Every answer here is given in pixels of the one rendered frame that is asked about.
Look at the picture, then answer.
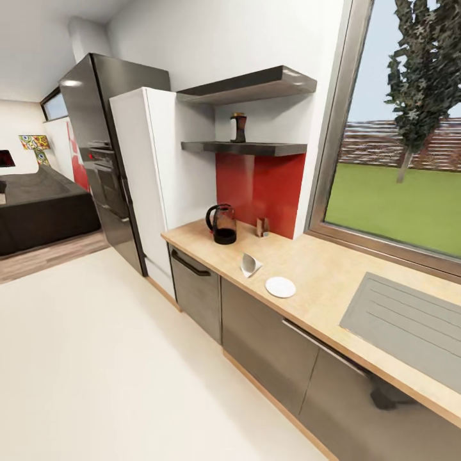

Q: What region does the saucer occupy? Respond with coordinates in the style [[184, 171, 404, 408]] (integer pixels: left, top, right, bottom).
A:
[[266, 277, 296, 298]]

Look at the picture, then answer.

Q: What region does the electric kettle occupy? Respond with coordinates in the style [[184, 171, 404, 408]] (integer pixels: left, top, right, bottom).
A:
[[205, 204, 237, 245]]

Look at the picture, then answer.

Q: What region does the bottle of coffee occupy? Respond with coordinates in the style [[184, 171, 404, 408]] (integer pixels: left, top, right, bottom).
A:
[[230, 112, 247, 143]]

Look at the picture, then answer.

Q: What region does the paper coffee filter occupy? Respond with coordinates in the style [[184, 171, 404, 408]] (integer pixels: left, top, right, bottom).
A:
[[241, 253, 262, 277]]

